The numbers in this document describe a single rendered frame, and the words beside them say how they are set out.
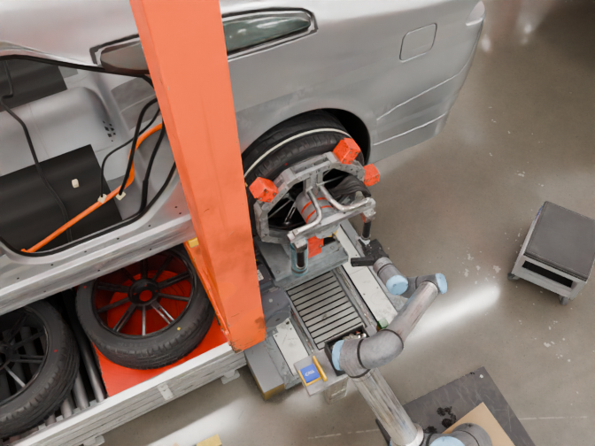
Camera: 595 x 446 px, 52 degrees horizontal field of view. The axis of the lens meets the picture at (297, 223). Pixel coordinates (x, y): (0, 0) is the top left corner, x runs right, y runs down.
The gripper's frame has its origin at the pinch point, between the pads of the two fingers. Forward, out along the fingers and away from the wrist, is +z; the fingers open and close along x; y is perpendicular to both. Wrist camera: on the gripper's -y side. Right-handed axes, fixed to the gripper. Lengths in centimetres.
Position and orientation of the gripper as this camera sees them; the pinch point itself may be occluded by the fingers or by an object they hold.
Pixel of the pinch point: (355, 238)
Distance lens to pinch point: 294.3
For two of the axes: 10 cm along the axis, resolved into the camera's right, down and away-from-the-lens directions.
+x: -2.7, -6.3, -7.3
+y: 8.7, -4.8, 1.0
